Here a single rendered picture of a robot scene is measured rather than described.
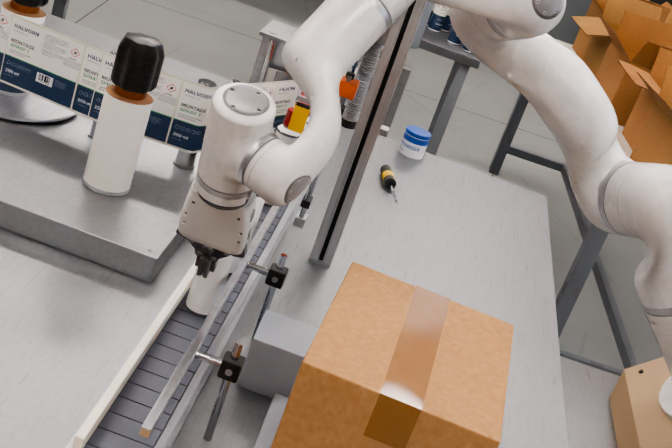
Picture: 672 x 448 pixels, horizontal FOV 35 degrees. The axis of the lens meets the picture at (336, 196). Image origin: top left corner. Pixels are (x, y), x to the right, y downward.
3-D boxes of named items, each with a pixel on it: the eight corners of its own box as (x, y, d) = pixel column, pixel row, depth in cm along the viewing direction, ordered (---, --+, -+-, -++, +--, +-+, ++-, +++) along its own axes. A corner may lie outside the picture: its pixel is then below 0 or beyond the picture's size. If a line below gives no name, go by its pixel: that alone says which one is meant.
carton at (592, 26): (550, 56, 486) (582, -21, 472) (638, 85, 491) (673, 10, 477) (569, 86, 444) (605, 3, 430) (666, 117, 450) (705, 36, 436)
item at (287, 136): (257, 192, 219) (286, 102, 211) (281, 201, 219) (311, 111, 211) (251, 201, 214) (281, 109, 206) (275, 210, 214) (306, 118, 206)
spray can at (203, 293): (189, 296, 173) (224, 186, 165) (219, 307, 173) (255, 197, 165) (180, 310, 168) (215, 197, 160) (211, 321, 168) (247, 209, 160)
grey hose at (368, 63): (339, 119, 215) (373, 23, 207) (356, 125, 215) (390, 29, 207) (336, 124, 212) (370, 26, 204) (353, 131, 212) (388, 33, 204)
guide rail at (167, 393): (303, 156, 226) (305, 150, 226) (308, 158, 226) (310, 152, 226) (138, 435, 127) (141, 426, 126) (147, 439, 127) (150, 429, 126)
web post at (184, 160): (176, 157, 221) (200, 75, 214) (197, 165, 221) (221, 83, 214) (169, 164, 217) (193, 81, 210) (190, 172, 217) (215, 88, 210)
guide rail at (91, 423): (263, 166, 228) (266, 158, 228) (269, 168, 228) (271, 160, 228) (71, 448, 129) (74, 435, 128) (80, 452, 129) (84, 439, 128)
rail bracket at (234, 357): (171, 418, 151) (202, 322, 145) (219, 436, 151) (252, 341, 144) (165, 431, 148) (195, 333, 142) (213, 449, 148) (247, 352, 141)
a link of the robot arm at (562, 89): (657, 258, 164) (593, 244, 178) (705, 204, 166) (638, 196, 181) (473, 2, 148) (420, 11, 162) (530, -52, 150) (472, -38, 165)
